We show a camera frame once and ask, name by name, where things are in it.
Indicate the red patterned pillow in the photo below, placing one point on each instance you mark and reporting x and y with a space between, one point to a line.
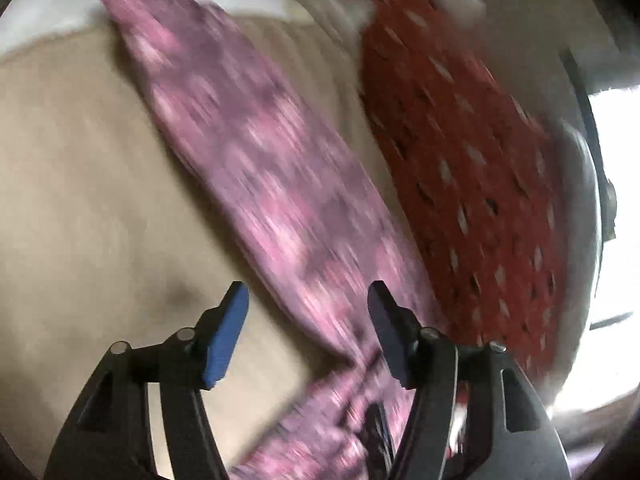
450 160

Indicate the purple pink floral cloth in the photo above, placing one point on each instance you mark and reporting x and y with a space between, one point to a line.
260 160

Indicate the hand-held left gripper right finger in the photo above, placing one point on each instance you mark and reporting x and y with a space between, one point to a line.
386 332

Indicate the white bed sheet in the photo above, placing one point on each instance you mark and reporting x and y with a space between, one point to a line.
45 5

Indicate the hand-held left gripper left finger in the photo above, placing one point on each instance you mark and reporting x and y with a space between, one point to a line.
227 335

